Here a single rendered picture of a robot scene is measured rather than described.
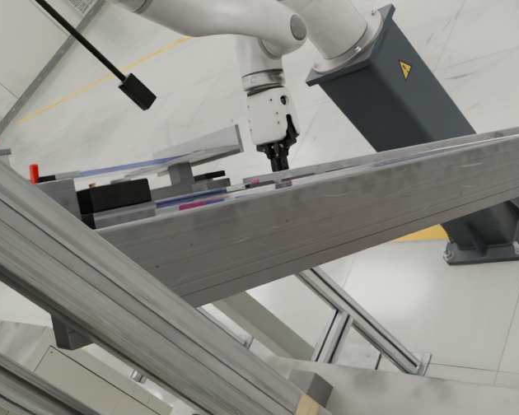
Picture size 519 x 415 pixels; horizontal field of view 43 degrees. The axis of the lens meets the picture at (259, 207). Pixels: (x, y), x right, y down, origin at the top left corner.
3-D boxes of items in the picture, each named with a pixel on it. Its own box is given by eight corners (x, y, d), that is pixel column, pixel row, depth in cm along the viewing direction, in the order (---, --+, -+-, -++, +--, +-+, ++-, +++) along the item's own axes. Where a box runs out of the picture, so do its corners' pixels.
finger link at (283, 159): (292, 141, 127) (299, 174, 128) (282, 143, 130) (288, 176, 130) (281, 142, 125) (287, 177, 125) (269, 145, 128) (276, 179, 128)
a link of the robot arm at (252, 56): (295, 67, 127) (263, 78, 134) (282, -1, 126) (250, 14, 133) (264, 68, 121) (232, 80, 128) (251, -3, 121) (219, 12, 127)
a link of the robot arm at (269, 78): (293, 67, 127) (296, 83, 127) (264, 78, 134) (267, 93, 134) (262, 69, 122) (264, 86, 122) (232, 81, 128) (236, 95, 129)
